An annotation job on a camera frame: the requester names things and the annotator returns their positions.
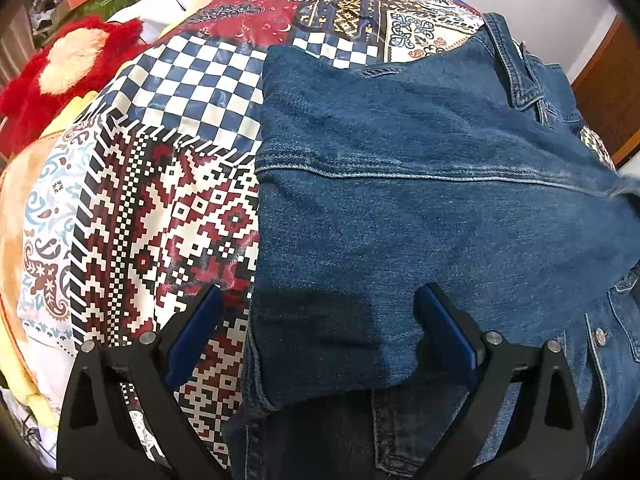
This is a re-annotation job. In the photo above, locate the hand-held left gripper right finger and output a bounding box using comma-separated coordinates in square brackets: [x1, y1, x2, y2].
[414, 282, 588, 480]

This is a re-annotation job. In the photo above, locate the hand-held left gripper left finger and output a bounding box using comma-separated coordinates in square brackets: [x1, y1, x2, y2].
[56, 285, 236, 480]

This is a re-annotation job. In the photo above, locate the blue denim jacket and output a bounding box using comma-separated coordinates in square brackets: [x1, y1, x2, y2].
[222, 12, 640, 480]

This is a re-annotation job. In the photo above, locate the patchwork patterned bedspread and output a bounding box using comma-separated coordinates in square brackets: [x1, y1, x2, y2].
[0, 0, 618, 471]

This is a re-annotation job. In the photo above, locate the red plush toy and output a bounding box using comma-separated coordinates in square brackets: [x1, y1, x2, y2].
[0, 17, 158, 158]

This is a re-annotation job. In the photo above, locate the brown wooden door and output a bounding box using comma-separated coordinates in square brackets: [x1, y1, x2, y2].
[570, 15, 640, 168]

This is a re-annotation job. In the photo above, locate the white cloth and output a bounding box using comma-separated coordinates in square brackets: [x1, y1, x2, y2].
[107, 0, 201, 36]

